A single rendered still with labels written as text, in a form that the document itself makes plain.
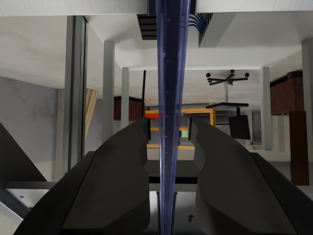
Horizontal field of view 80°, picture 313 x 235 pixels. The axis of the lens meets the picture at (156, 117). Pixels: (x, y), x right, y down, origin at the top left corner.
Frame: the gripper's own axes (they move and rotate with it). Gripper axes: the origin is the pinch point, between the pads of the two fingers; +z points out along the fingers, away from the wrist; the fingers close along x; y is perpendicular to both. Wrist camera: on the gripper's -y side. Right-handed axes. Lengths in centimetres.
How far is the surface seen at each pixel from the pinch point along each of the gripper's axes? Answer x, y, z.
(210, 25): 10.5, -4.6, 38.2
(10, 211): -19.2, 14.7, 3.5
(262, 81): 45, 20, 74
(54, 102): -243, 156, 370
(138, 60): -11, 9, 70
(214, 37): 13.1, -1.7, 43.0
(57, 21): -90, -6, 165
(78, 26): -21.8, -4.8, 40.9
